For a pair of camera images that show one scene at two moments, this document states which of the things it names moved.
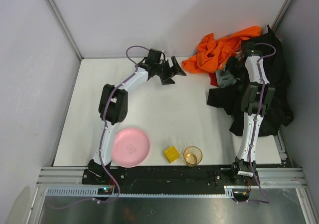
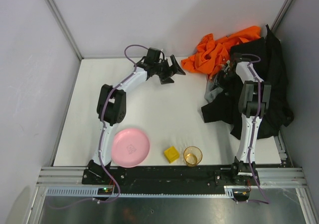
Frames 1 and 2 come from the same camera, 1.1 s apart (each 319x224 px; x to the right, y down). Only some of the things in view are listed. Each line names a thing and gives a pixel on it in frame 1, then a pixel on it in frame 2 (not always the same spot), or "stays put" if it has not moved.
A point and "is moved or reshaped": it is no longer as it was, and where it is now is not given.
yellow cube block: (171, 154) stays put
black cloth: (229, 98) is moved or reshaped
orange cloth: (212, 55) stays put
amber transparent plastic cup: (192, 156) stays put
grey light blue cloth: (225, 78) is moved or reshaped
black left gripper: (168, 70) stays put
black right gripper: (248, 45) -> (225, 74)
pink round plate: (130, 148) stays put
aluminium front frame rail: (51, 176) stays put
